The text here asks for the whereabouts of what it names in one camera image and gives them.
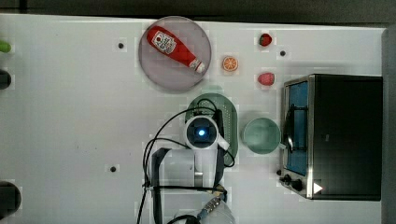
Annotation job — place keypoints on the mint green oval strainer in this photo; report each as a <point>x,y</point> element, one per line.
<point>213,98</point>

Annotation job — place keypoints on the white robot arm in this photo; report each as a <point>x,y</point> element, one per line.
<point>199,166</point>

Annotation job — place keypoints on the green cylinder object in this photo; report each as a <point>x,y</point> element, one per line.
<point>5,47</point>

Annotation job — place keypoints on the red ketchup bottle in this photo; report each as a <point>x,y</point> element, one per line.
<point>171,46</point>

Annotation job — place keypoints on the grey round plate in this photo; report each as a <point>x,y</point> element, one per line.
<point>170,74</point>

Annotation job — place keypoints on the orange slice toy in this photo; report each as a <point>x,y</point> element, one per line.
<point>230,63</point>

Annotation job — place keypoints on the black toaster oven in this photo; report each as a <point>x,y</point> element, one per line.
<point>332,129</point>

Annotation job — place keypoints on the black cylinder cup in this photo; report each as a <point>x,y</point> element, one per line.
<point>5,79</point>
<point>10,199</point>

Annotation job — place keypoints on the pink strawberry toy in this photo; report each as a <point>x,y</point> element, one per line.
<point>266,79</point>

